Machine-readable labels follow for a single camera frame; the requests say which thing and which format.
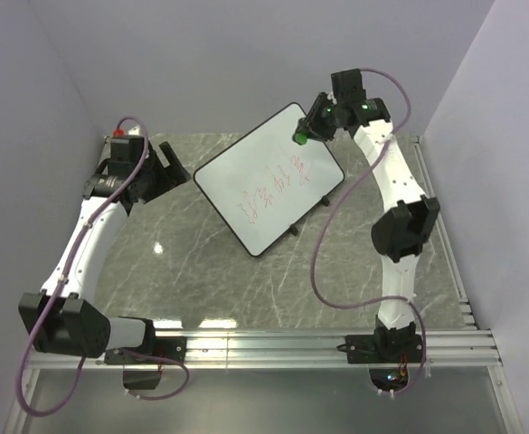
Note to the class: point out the green whiteboard eraser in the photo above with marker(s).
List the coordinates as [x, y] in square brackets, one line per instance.
[300, 137]

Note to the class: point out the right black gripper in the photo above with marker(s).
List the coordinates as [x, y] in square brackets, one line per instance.
[310, 122]

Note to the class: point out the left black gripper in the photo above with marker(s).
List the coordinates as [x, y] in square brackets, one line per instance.
[172, 175]

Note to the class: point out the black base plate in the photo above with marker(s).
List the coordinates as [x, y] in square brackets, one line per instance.
[375, 349]
[171, 347]

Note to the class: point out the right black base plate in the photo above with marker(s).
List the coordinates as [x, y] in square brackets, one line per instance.
[375, 349]

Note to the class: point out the white whiteboard black frame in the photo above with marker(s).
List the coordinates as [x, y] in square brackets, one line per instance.
[264, 182]

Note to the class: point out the aluminium rail frame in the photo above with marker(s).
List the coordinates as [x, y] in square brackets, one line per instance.
[262, 350]

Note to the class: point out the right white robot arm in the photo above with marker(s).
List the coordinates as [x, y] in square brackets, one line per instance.
[398, 236]

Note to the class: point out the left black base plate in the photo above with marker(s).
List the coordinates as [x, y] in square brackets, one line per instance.
[171, 347]

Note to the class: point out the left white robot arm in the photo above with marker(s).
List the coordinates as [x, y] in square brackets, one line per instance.
[61, 317]

